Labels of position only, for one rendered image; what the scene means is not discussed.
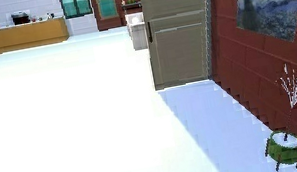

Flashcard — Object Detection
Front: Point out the white toilet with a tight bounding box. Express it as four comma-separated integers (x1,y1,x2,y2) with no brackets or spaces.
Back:
124,11,150,52

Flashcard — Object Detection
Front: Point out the grey-brown room door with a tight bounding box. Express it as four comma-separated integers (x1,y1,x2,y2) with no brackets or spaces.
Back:
138,0,228,92

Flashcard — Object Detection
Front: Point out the teal dark-framed window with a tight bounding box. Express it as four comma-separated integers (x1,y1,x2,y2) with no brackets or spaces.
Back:
59,0,93,21

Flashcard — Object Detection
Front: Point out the orange wooden counter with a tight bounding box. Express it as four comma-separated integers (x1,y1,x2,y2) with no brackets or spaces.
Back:
0,15,72,55

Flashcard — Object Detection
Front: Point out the black coffee machine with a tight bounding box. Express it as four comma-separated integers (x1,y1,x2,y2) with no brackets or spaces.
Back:
10,10,32,27

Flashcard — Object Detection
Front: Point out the green plant pot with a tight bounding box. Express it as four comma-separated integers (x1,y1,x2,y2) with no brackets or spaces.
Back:
261,127,297,172

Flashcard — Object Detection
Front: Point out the black door handle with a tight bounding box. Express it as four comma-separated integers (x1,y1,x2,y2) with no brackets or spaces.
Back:
145,21,154,44

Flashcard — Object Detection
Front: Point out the dark wall shelf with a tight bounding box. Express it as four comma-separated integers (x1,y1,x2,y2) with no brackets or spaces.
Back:
120,0,143,12

